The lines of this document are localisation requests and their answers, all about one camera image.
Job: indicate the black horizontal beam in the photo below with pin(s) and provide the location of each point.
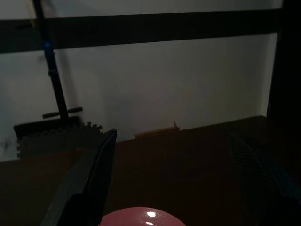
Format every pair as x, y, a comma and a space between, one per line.
150, 29

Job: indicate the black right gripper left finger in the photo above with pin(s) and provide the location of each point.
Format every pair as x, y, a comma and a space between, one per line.
94, 174

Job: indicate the light wooden board piece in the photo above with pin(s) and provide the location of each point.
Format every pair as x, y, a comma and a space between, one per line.
157, 133

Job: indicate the black foam puzzle mat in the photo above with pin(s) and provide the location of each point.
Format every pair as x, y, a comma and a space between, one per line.
47, 139

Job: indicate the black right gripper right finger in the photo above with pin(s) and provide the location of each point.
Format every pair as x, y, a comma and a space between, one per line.
254, 174

